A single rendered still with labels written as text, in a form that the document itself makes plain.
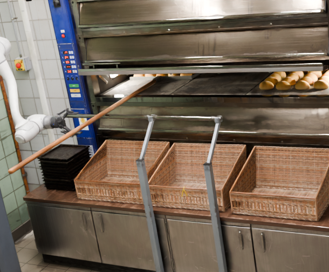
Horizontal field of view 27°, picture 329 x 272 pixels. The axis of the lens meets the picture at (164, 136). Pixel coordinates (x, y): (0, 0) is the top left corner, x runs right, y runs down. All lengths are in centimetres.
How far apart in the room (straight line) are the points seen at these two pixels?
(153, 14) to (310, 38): 108
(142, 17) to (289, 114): 119
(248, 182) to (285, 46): 91
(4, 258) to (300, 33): 259
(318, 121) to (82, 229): 183
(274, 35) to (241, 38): 22
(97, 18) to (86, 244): 162
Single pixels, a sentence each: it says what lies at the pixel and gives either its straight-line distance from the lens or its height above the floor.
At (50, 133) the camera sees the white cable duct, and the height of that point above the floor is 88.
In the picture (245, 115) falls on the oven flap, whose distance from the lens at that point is 454.
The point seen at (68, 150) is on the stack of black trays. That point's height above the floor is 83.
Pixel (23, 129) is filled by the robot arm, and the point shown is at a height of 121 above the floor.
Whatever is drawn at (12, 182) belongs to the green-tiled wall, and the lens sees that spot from 576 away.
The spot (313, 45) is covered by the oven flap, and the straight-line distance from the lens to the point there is 422.
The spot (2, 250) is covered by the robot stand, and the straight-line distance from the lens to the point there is 503.
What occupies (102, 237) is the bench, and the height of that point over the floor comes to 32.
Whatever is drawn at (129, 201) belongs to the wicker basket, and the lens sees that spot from 462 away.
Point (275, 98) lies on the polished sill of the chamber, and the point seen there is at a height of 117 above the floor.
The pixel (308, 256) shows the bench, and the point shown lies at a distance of 416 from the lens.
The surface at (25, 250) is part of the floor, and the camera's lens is 567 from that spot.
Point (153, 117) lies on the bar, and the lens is 439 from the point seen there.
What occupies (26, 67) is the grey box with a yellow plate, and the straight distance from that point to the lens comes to 533.
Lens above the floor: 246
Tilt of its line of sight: 19 degrees down
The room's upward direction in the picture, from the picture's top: 9 degrees counter-clockwise
